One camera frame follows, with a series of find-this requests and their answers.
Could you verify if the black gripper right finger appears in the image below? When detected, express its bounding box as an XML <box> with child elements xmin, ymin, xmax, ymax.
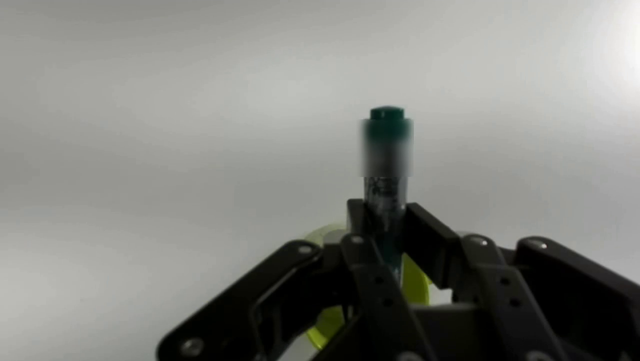
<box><xmin>399</xmin><ymin>201</ymin><xmax>640</xmax><ymax>361</ymax></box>

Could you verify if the green capped marker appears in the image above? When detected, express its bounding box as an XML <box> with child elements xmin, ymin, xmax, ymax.
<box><xmin>362</xmin><ymin>104</ymin><xmax>414</xmax><ymax>286</ymax></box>

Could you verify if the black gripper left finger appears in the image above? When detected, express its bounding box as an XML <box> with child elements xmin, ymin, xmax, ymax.
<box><xmin>153</xmin><ymin>197</ymin><xmax>438</xmax><ymax>361</ymax></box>

